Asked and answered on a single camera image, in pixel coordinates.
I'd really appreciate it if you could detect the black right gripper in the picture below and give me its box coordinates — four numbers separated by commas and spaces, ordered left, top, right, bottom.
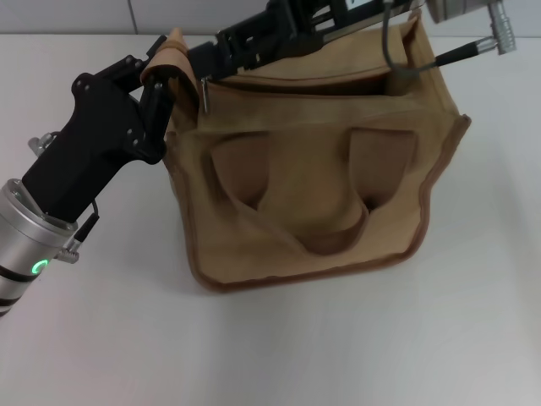
188, 0, 428, 80

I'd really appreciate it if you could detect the grey right gripper cable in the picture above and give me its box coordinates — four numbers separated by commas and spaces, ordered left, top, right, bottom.
380, 0, 516, 80

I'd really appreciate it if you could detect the khaki fabric food bag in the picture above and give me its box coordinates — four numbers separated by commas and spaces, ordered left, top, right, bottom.
139, 19, 473, 295

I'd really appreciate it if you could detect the left gripper cable with connectors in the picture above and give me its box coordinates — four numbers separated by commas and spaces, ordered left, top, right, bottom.
27, 131, 101, 264

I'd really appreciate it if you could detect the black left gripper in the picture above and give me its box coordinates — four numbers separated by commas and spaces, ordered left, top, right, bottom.
20, 36, 178, 223

